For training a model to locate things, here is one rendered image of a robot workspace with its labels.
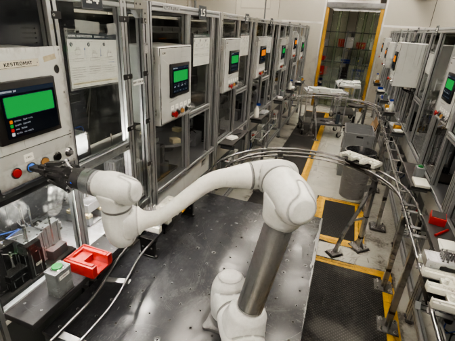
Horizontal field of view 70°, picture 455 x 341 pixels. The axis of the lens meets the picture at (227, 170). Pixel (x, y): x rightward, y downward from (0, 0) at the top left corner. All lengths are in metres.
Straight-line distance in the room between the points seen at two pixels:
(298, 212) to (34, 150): 0.97
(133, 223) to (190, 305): 0.69
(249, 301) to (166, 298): 0.61
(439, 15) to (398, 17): 0.84
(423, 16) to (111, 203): 9.02
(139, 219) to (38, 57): 0.67
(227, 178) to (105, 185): 0.40
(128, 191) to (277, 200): 0.47
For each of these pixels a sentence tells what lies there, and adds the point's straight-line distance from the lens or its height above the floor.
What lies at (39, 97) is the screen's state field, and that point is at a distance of 1.35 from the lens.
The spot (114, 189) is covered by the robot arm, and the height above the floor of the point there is 1.44.
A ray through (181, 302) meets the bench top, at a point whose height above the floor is 0.68.
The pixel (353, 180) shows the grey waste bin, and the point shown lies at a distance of 4.31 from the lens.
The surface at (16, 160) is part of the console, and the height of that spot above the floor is 1.46.
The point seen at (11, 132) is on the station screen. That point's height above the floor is 1.57.
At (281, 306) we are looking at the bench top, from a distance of 1.77.
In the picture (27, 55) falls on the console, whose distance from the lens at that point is 1.35.
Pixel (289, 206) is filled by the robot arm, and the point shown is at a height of 1.46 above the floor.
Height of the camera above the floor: 1.93
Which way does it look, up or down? 24 degrees down
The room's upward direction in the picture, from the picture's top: 3 degrees clockwise
